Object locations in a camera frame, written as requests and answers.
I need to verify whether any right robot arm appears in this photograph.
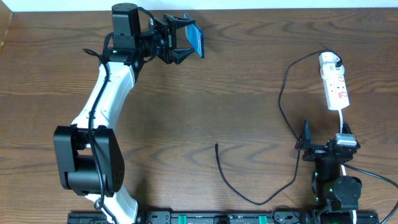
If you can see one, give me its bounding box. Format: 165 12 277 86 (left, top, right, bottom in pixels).
295 119 362 223

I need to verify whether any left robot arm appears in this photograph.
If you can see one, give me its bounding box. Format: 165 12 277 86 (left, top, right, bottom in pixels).
53 3 195 223

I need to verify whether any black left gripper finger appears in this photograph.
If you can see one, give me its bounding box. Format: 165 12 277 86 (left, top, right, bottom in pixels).
175 17 195 30
171 48 195 65

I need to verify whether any black charging cable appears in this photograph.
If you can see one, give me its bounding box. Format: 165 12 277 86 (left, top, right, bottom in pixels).
215 49 343 206

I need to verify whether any blue screen smartphone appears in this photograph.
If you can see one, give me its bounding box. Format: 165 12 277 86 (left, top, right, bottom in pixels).
185 22 205 58

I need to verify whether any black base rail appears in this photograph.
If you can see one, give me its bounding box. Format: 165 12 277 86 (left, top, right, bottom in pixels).
66 210 379 224

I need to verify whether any white power strip cord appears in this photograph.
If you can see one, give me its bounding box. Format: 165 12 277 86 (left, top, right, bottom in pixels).
337 108 358 224

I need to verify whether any white power strip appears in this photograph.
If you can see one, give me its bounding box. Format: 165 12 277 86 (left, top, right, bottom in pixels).
320 63 349 111

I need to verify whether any white charger adapter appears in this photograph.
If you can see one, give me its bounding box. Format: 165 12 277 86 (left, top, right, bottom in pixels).
319 51 345 75

